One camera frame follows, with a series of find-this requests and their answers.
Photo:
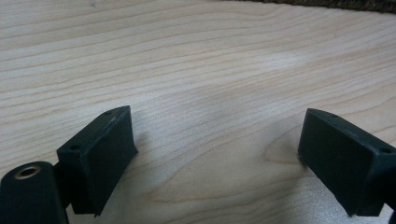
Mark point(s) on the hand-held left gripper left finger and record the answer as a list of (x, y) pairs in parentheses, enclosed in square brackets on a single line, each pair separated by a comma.
[(99, 155)]

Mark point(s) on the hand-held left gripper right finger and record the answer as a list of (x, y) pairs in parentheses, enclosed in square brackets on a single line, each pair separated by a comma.
[(342, 161)]

